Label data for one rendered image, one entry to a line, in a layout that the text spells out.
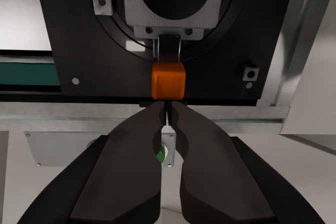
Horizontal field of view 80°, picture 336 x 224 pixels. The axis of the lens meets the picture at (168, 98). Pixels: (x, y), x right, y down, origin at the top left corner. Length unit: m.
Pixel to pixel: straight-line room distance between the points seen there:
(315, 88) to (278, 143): 0.13
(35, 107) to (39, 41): 0.09
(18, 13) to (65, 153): 0.19
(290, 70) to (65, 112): 0.28
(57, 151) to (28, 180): 0.26
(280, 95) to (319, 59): 0.15
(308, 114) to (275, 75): 0.22
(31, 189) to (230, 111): 0.50
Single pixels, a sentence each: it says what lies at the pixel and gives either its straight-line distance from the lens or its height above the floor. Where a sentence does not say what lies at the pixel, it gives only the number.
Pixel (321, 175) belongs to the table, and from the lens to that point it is 0.64.
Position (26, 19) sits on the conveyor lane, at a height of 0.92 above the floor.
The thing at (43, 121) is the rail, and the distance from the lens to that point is 0.31.
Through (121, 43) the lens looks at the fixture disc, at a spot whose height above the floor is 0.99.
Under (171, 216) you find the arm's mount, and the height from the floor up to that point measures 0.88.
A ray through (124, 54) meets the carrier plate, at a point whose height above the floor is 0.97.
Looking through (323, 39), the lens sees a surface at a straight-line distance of 0.42.
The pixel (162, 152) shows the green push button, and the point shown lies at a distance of 0.30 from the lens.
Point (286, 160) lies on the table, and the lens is 0.55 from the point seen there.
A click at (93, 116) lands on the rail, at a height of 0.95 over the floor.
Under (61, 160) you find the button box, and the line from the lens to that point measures 0.35.
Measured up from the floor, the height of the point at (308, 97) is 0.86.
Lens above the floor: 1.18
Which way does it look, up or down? 61 degrees down
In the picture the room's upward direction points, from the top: 176 degrees clockwise
